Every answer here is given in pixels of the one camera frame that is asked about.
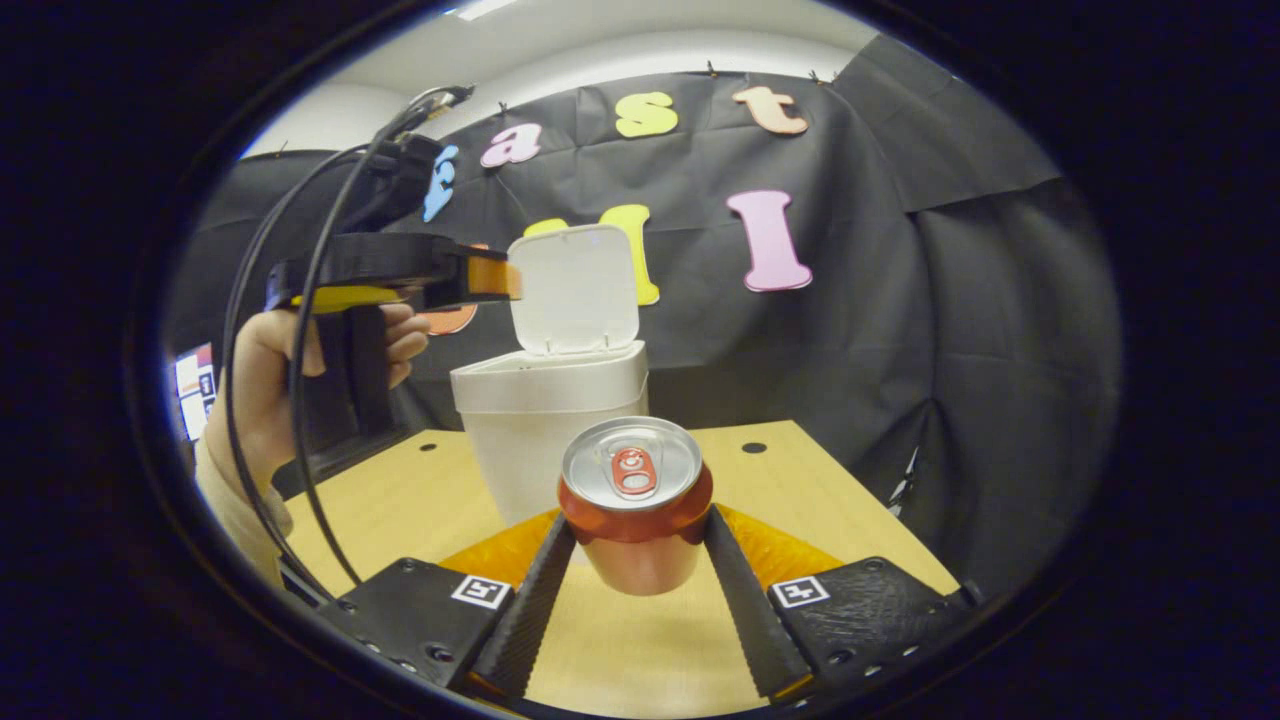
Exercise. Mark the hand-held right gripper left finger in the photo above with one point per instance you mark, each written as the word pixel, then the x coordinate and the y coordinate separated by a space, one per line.
pixel 530 610

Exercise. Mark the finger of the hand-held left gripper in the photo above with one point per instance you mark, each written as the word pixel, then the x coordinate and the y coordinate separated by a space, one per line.
pixel 400 265

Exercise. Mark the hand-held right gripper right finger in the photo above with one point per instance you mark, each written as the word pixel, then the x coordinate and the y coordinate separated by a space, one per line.
pixel 745 610

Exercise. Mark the red pop can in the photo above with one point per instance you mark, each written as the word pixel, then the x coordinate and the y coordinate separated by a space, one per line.
pixel 635 545

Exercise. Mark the white desktop garbage bin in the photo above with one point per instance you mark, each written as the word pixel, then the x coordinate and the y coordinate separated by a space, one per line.
pixel 540 420

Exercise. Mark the wooden desktop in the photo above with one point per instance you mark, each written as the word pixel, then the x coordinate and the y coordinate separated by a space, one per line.
pixel 400 500

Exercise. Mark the large ceiling light panel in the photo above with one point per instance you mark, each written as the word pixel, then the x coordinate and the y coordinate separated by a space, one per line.
pixel 485 8

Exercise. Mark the computer monitor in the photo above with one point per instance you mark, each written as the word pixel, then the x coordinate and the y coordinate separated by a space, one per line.
pixel 197 392

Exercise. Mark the black backdrop cloth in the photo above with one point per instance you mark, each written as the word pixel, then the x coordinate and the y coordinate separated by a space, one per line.
pixel 900 350

